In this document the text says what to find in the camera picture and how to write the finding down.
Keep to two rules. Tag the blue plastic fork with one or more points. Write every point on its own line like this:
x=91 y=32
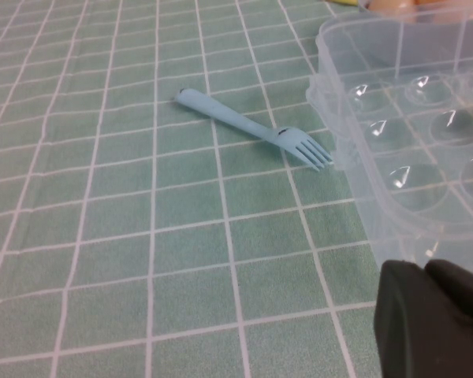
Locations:
x=228 y=116

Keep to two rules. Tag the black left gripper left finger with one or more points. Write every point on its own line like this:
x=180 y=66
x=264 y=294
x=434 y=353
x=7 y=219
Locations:
x=425 y=334

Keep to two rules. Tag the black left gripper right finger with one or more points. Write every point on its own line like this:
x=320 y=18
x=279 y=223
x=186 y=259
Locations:
x=465 y=283

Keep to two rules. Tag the green checkered tablecloth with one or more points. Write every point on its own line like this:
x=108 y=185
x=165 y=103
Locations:
x=102 y=236

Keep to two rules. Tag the yellow plastic spoon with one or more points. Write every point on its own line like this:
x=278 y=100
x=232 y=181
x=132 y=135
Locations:
x=343 y=2

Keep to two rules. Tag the clear plastic egg box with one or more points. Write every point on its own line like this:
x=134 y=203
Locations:
x=418 y=157

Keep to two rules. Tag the orange egg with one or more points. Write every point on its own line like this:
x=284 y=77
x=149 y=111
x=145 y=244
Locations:
x=390 y=4
x=449 y=10

